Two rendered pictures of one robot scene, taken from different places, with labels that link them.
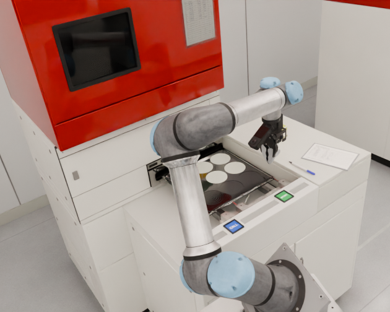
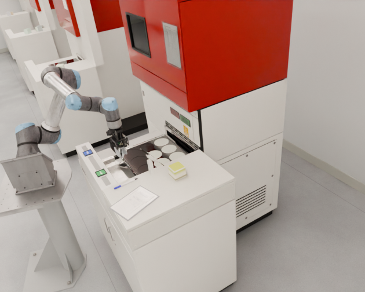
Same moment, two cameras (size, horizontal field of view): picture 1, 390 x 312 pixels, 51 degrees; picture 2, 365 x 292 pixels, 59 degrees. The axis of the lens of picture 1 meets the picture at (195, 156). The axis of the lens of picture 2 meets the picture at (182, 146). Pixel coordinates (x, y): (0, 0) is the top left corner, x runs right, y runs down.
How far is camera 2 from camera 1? 2.60 m
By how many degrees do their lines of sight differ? 77
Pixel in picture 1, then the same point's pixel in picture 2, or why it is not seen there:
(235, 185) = (140, 162)
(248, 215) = (94, 159)
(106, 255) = not seen: hidden behind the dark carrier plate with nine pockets
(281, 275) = (22, 149)
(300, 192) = (100, 181)
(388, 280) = not seen: outside the picture
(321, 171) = (117, 193)
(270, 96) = (62, 90)
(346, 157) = (126, 211)
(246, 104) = (52, 81)
